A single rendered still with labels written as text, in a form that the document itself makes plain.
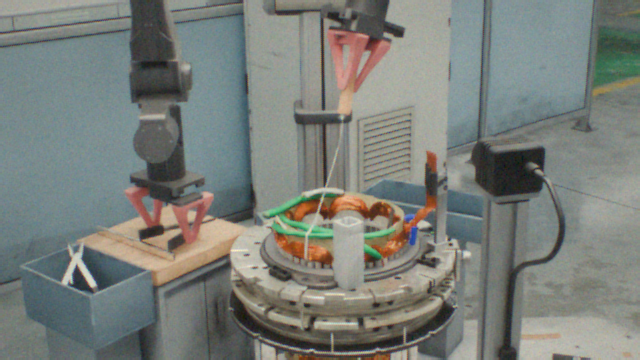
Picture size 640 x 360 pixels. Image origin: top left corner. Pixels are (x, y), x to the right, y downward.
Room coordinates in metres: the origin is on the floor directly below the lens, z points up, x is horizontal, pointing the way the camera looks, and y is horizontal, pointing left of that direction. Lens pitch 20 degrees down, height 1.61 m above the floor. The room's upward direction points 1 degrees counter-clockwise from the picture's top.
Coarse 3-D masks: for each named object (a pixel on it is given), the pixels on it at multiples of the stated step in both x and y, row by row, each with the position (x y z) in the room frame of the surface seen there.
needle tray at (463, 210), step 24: (384, 192) 1.55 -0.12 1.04; (408, 192) 1.52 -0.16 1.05; (456, 192) 1.48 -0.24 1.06; (432, 216) 1.39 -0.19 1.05; (456, 216) 1.36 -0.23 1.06; (480, 216) 1.45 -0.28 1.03; (480, 240) 1.34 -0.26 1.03; (456, 288) 1.42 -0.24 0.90; (456, 312) 1.42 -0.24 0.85; (456, 336) 1.42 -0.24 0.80
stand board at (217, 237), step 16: (128, 224) 1.35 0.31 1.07; (144, 224) 1.35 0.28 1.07; (208, 224) 1.34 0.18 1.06; (224, 224) 1.34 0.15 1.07; (80, 240) 1.29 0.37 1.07; (96, 240) 1.29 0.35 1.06; (112, 240) 1.29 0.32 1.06; (144, 240) 1.28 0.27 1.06; (160, 240) 1.28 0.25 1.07; (208, 240) 1.28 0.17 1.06; (224, 240) 1.28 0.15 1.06; (128, 256) 1.22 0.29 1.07; (144, 256) 1.22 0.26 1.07; (176, 256) 1.22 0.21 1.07; (192, 256) 1.22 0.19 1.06; (208, 256) 1.25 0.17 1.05; (160, 272) 1.17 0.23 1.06; (176, 272) 1.20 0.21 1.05
